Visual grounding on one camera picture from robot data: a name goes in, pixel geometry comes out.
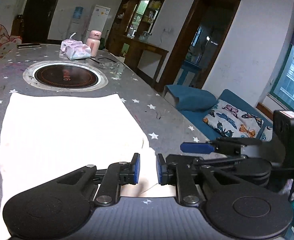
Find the round black induction cooktop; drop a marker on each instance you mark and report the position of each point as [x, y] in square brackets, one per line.
[65, 76]

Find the dark wooden desk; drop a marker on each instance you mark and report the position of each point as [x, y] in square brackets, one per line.
[147, 46]

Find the dark wooden shelf cabinet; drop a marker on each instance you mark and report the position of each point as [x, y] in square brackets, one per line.
[162, 10]

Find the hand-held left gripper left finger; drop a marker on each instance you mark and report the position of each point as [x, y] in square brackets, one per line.
[136, 167]

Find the white towel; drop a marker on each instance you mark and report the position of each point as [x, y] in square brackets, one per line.
[69, 130]

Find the dark wooden door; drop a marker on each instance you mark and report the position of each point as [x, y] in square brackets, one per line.
[41, 12]

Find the white water dispenser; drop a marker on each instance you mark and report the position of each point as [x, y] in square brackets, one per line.
[74, 30]

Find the white wall socket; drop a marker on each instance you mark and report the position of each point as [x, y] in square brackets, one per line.
[168, 30]

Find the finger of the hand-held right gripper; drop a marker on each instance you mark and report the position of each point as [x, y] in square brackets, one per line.
[219, 160]
[197, 147]

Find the clear eyeglasses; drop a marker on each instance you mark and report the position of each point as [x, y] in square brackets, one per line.
[109, 66]

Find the pink thermos bottle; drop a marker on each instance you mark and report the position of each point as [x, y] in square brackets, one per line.
[94, 43]

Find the glass jar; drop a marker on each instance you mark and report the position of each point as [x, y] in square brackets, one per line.
[144, 36]

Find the floral padded child seat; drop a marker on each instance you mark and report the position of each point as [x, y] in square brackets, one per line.
[4, 43]

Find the blue water jug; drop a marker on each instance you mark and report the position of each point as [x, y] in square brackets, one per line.
[78, 13]

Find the pink white tissue pack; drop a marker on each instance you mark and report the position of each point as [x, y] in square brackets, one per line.
[78, 51]

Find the blue sofa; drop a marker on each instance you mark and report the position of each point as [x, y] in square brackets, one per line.
[192, 97]

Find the grey star-print tablecloth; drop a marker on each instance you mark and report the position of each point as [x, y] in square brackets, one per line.
[162, 120]

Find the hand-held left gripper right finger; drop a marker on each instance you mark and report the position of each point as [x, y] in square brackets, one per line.
[159, 168]

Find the black smartphone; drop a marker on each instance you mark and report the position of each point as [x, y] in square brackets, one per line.
[28, 46]

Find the butterfly print cushion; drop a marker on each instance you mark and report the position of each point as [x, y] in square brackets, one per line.
[234, 117]

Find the dark wooden doorframe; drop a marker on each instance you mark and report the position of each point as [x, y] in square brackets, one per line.
[180, 42]

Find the blue small table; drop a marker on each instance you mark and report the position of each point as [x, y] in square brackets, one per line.
[189, 67]

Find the white refrigerator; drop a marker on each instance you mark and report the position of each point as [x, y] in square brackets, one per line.
[99, 17]

